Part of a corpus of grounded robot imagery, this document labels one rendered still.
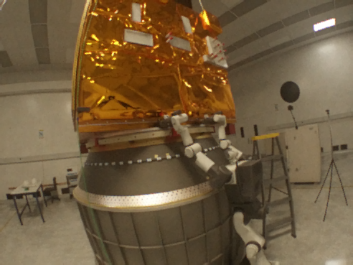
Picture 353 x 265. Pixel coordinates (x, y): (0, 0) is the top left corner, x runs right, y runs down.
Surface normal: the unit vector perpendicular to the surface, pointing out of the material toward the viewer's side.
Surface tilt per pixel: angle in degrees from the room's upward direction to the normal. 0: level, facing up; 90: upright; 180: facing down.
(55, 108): 90
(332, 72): 90
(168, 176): 62
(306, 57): 90
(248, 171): 90
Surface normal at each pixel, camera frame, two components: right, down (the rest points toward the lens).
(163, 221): 0.18, -0.08
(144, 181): 0.00, -0.52
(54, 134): 0.59, -0.13
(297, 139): -0.80, 0.07
